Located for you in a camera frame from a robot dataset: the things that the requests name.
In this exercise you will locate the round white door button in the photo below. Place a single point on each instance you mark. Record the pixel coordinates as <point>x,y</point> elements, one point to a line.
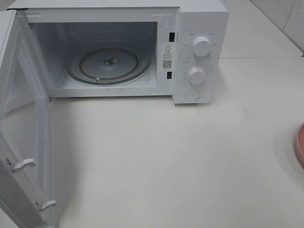
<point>193,94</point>

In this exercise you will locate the white timer knob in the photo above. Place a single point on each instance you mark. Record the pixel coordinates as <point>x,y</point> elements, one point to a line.
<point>197,76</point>

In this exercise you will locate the white microwave door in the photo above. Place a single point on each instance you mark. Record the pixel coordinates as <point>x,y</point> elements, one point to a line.
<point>25,156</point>

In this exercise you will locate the pink round plate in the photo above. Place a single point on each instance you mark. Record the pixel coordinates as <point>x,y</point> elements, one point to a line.
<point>299,145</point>

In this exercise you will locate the white warning label sticker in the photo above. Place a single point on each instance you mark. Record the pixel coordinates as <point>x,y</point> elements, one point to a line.
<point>168,54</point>

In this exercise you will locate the glass microwave turntable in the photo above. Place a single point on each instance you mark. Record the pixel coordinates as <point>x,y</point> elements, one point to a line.
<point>108,62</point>

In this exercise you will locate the white microwave oven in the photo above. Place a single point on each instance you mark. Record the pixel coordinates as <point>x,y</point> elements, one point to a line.
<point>64,24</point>

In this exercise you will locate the white upper power knob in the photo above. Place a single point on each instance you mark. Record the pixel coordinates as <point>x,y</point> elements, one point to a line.
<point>201,45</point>

